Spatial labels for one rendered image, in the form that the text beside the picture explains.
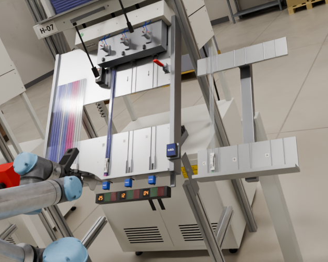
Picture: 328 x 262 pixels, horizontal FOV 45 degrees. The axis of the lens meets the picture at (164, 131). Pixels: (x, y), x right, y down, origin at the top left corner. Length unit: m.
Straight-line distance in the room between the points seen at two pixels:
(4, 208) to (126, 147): 0.74
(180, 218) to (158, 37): 0.91
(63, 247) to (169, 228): 0.99
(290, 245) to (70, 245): 0.91
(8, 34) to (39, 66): 1.23
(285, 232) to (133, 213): 0.84
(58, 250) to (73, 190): 0.18
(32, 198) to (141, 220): 1.14
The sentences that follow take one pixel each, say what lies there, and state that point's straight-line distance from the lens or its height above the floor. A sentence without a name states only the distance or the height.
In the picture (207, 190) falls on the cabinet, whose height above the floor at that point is 0.42.
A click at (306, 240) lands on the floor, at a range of 2.14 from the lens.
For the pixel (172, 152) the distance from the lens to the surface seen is 1.49.
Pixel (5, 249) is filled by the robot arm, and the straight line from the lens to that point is 1.23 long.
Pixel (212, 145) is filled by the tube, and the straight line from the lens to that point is 1.39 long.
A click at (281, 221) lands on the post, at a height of 0.37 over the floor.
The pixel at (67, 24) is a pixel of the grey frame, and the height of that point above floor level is 1.33.
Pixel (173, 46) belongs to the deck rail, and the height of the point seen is 1.10.
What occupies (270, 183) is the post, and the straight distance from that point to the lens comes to 1.58.
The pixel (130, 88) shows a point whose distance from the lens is 1.78.
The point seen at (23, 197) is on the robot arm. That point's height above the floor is 0.99.
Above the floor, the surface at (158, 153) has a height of 0.77.
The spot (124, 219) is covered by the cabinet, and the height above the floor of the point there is 0.29.
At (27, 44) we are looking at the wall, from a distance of 12.12.
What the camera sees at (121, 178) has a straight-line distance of 1.63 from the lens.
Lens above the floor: 1.36
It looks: 20 degrees down
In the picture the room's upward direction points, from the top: 21 degrees counter-clockwise
